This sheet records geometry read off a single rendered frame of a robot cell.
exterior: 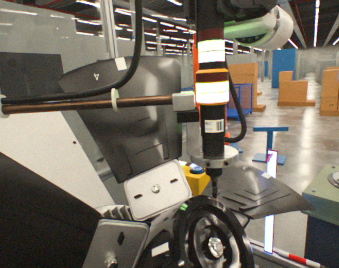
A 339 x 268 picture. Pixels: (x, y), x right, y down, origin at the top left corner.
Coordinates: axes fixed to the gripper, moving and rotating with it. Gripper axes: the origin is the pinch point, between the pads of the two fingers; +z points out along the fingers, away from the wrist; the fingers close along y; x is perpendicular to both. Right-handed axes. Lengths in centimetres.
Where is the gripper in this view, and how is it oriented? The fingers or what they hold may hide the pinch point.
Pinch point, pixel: (209, 3)
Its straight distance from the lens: 33.8
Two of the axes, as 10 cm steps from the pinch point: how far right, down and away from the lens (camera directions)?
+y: -8.0, -1.0, 6.0
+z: -6.0, 2.3, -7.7
